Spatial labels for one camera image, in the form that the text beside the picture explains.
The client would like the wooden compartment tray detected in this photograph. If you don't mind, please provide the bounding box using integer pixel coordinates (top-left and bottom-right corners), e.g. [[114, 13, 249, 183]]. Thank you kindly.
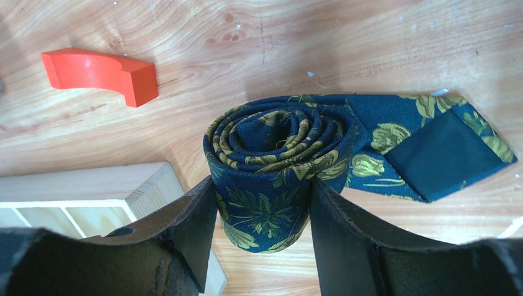
[[1, 162, 227, 295]]

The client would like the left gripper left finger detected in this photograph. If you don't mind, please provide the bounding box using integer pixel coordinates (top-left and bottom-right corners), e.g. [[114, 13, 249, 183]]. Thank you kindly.
[[1, 177, 217, 295]]

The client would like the red plastic clip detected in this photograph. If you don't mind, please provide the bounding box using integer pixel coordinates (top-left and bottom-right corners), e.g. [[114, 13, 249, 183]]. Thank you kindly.
[[41, 47, 159, 108]]

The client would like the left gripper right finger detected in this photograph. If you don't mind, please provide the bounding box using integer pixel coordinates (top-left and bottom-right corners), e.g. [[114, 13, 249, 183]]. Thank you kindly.
[[309, 178, 522, 295]]

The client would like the navy yellow floral tie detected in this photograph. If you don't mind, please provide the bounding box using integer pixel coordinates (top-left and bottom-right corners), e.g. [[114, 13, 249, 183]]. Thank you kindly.
[[203, 94, 517, 253]]

